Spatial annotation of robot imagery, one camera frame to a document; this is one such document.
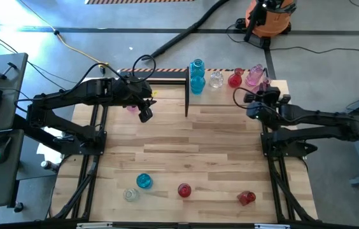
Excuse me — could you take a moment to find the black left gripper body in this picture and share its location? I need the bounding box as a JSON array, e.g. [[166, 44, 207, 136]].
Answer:
[[114, 78, 153, 108]]

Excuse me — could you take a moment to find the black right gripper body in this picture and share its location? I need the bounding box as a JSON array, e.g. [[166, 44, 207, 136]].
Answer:
[[244, 92, 292, 104]]

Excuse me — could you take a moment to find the purple ribbed bottle vase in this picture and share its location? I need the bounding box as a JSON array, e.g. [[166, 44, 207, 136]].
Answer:
[[244, 63, 265, 87]]

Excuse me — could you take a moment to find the red cone vase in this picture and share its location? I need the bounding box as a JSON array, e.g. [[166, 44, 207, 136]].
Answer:
[[227, 67, 244, 88]]

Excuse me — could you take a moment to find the clear ribbed jar vase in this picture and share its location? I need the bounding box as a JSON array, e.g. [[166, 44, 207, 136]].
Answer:
[[209, 70, 225, 89]]

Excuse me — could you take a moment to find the blue round vase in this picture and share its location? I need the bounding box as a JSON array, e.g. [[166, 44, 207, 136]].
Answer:
[[190, 75, 206, 95]]

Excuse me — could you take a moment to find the blue square bottle vase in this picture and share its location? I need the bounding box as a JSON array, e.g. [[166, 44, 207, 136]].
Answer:
[[189, 58, 206, 78]]

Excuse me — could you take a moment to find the red ribbed bottle vase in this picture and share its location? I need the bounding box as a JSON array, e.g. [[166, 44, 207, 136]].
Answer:
[[177, 183, 192, 198]]

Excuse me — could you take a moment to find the black mat hazard stripe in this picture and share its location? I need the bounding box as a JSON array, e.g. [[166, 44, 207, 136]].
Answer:
[[116, 67, 250, 79]]

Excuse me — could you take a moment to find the blue diamond-pattern vase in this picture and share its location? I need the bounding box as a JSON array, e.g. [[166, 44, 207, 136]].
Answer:
[[136, 172, 153, 190]]

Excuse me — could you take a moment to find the orange shop vacuum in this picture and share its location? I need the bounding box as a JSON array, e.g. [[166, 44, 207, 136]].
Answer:
[[245, 0, 297, 39]]

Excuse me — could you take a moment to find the clear round vase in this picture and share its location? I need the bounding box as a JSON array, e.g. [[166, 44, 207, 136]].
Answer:
[[122, 188, 139, 203]]

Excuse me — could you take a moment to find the dark red faceted vase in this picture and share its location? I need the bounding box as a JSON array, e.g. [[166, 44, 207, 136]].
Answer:
[[237, 190, 257, 207]]

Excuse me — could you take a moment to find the white sheet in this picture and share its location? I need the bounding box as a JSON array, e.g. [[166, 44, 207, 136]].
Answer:
[[36, 127, 67, 163]]

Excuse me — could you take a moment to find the small bottle white cap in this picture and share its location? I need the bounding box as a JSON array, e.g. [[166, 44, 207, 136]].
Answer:
[[40, 160, 60, 172]]

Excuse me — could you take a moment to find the black computer mouse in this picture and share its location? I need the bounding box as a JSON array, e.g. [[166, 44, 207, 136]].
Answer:
[[0, 135, 13, 165]]

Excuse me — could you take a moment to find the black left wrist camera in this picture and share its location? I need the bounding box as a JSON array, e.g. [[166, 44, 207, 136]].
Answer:
[[138, 107, 154, 124]]

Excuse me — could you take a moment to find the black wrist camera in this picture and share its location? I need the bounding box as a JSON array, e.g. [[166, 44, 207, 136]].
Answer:
[[264, 87, 281, 102], [138, 107, 154, 124]]

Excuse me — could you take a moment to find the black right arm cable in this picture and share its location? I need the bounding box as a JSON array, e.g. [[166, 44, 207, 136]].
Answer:
[[232, 87, 265, 111]]

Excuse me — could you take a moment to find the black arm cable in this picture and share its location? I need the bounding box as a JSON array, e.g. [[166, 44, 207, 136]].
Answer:
[[66, 53, 158, 96], [232, 87, 265, 111]]

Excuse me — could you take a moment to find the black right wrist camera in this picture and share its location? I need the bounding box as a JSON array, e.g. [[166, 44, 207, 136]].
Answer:
[[264, 87, 281, 102]]

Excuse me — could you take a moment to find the black aluminium table frame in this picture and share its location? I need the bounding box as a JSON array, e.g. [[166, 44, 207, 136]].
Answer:
[[48, 78, 319, 229]]

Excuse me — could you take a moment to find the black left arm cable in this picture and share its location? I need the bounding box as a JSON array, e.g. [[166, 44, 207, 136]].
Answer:
[[66, 53, 158, 96]]

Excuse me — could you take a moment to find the yellow extension cable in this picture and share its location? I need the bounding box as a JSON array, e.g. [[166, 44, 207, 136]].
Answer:
[[18, 0, 110, 69]]

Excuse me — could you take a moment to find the black vacuum hose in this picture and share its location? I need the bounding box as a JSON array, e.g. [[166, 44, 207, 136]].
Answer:
[[141, 0, 231, 61]]

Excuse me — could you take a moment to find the black floor cable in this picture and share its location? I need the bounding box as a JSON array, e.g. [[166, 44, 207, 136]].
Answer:
[[271, 46, 359, 54]]

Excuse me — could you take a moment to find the white bracket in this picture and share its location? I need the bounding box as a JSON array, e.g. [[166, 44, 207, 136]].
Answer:
[[255, 223, 290, 229], [76, 222, 113, 229]]

